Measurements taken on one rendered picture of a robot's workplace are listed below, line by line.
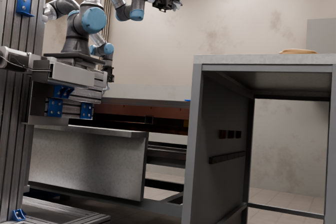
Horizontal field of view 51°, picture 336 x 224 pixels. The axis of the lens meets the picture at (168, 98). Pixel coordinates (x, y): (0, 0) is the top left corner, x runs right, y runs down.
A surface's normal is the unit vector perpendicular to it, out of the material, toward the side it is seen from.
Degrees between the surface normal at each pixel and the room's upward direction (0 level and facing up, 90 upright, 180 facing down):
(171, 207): 90
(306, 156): 90
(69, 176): 90
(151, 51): 90
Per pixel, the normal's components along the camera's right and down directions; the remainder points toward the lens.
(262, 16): -0.43, -0.10
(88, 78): 0.90, 0.04
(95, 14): 0.61, 0.13
